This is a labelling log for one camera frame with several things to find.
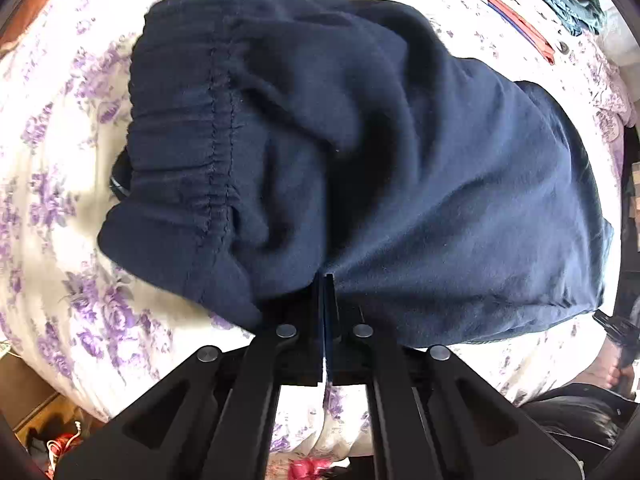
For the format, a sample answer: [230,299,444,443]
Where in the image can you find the purple floral bed sheet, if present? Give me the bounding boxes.
[0,0,637,480]

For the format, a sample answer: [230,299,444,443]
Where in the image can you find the navy blue pants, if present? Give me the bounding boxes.
[96,0,615,349]

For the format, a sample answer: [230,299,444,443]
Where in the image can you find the person's dark clothing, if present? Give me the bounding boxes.
[520,383,628,463]

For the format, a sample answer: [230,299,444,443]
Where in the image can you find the white cable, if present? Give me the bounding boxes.
[46,420,83,466]

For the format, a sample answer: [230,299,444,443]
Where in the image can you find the pink patterned cloth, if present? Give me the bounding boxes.
[289,457,352,480]

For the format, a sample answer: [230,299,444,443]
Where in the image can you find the brown wooden headboard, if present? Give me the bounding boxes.
[0,0,97,57]

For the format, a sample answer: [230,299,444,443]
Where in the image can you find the folded clothes pile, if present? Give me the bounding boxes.
[452,0,572,66]

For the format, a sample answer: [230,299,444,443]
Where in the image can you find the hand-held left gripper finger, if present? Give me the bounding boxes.
[52,274,326,480]
[325,273,586,480]

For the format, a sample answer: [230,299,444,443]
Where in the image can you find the person's right hand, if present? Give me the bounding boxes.
[582,336,632,392]

